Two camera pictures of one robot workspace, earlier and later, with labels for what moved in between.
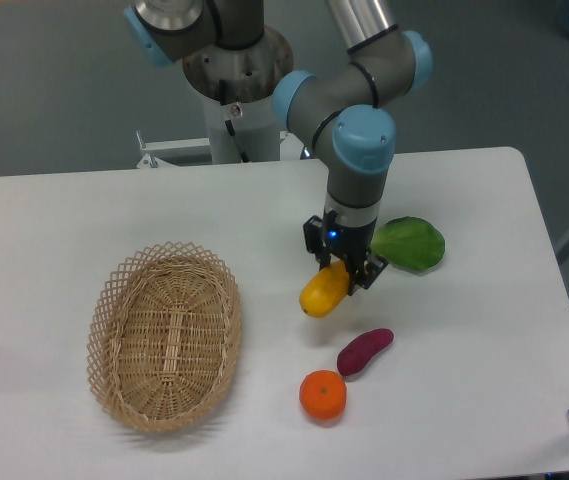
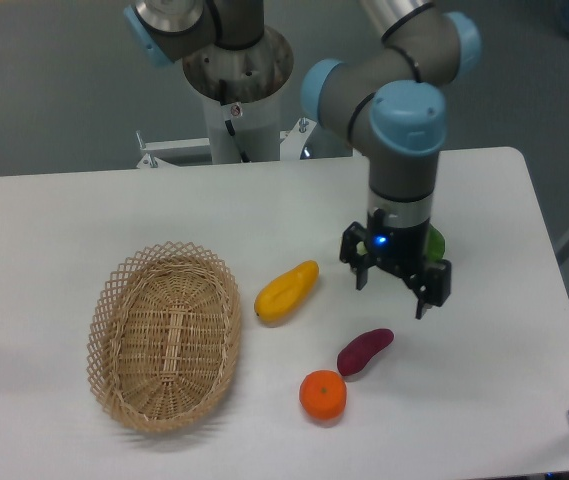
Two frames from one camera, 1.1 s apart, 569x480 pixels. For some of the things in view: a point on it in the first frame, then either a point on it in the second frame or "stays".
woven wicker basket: [164, 336] stays
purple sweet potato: [353, 357] stays
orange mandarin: [323, 394] stays
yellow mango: [325, 291] to [288, 290]
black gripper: [353, 243] to [402, 251]
